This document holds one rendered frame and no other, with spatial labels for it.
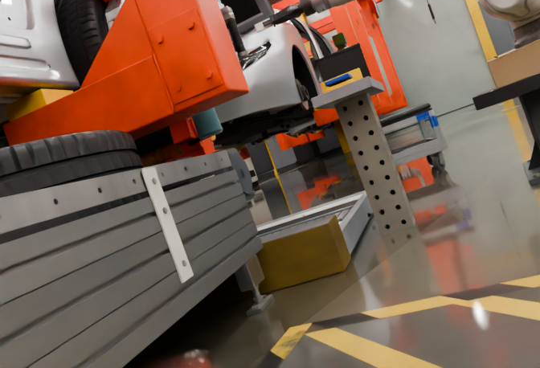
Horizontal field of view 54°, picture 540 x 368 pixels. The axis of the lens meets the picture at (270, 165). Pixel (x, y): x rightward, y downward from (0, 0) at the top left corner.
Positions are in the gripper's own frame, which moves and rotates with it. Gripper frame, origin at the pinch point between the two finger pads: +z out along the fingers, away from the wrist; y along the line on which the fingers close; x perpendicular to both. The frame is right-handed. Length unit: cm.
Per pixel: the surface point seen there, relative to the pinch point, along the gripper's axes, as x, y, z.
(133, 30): -7, -75, 15
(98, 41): 5, -49, 41
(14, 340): -60, -151, 4
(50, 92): -11, -72, 48
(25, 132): -19, -76, 57
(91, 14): 14, -47, 42
